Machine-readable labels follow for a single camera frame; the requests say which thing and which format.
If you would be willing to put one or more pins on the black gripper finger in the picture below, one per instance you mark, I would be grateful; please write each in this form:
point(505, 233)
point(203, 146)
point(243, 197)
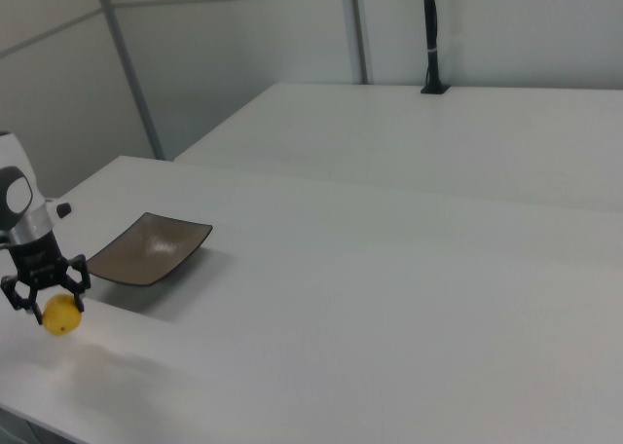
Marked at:
point(22, 300)
point(78, 278)

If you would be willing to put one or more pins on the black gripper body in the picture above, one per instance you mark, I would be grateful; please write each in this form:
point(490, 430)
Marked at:
point(39, 264)

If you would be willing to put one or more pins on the brown square ceramic plate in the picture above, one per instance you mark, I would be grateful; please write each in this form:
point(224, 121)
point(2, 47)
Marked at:
point(151, 251)

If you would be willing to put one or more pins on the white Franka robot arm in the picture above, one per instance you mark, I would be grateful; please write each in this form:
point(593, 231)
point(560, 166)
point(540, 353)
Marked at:
point(19, 196)

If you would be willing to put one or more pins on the yellow ball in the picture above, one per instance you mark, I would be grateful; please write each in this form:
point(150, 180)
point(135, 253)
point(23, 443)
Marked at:
point(62, 316)

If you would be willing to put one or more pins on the grey metal partition post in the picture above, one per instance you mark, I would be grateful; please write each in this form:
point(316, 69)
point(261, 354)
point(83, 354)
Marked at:
point(359, 35)

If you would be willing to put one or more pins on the black camera stand pole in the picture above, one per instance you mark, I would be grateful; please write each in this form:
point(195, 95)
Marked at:
point(431, 25)

